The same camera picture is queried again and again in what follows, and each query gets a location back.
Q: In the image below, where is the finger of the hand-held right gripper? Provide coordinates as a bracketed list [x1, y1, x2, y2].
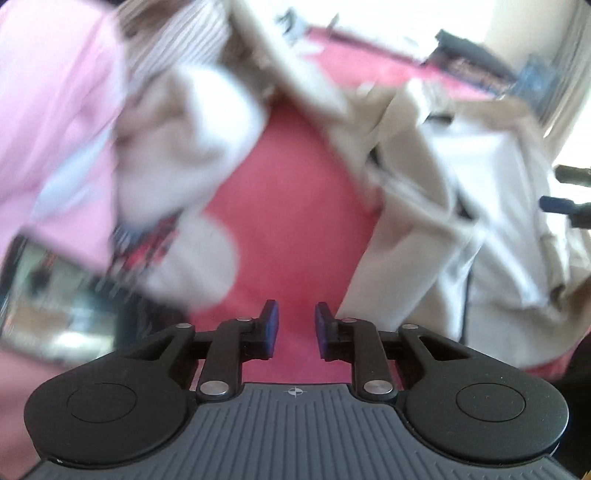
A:
[556, 165, 591, 184]
[539, 196, 591, 228]

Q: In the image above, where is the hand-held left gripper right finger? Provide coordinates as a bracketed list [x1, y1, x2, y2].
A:
[314, 301, 478, 402]

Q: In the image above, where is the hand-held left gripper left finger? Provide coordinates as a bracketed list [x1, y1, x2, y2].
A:
[115, 299, 281, 402]

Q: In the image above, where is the beige zip jacket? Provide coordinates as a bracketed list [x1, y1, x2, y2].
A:
[115, 0, 591, 370]

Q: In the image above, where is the blue water bottle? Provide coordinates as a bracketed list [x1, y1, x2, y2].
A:
[512, 53, 560, 112]

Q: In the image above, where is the pink floral blanket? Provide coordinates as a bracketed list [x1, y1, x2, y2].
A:
[111, 23, 568, 384]

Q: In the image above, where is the tan patterned folded garment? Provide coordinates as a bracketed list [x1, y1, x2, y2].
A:
[425, 55, 513, 99]

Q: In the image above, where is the beige curtain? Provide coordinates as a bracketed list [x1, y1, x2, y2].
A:
[485, 0, 591, 153]

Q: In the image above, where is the black smartphone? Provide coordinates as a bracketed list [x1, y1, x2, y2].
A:
[0, 234, 139, 367]

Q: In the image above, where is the person's pink clothing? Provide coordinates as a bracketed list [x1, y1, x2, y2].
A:
[0, 0, 127, 467]

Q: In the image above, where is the pink white houndstooth sweater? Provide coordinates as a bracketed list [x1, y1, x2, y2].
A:
[115, 0, 232, 90]

